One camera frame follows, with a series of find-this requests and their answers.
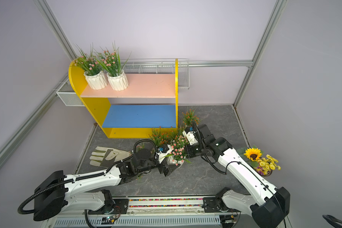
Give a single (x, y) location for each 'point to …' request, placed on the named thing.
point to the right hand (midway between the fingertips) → (182, 150)
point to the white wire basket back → (164, 66)
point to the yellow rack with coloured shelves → (149, 104)
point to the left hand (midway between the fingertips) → (175, 158)
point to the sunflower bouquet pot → (264, 166)
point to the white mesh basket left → (68, 96)
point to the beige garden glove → (107, 157)
